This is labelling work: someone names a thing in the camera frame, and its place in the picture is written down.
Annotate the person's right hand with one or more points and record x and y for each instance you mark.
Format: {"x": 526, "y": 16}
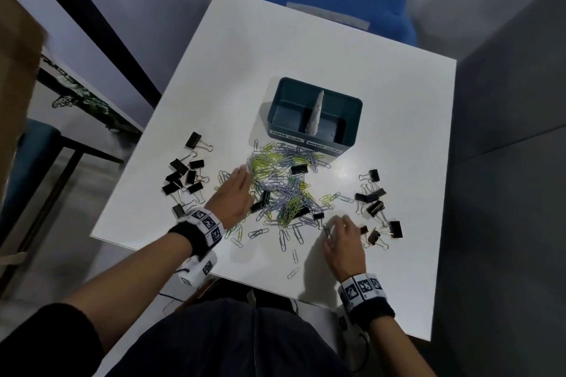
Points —
{"x": 345, "y": 248}

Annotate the person's left hand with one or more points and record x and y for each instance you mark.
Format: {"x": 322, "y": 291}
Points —
{"x": 230, "y": 202}

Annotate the pile of coloured paper clips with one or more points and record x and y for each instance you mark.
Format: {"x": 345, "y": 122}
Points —
{"x": 283, "y": 156}

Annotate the teal divided organizer box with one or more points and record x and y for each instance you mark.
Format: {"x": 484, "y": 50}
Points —
{"x": 292, "y": 103}

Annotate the person's right forearm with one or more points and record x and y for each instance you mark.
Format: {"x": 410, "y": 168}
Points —
{"x": 398, "y": 350}

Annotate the person's left forearm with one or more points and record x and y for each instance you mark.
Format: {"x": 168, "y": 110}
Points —
{"x": 132, "y": 279}

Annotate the person's black clothing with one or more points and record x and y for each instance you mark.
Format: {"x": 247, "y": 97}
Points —
{"x": 221, "y": 341}

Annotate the brown cardboard box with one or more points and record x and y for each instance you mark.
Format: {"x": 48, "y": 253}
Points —
{"x": 17, "y": 80}

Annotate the side table with leaf pattern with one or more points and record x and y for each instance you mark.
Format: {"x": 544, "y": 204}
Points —
{"x": 79, "y": 96}

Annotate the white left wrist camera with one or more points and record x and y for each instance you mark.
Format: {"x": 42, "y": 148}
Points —
{"x": 196, "y": 270}

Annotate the teal stool with black frame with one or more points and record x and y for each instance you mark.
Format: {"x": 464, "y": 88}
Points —
{"x": 31, "y": 156}

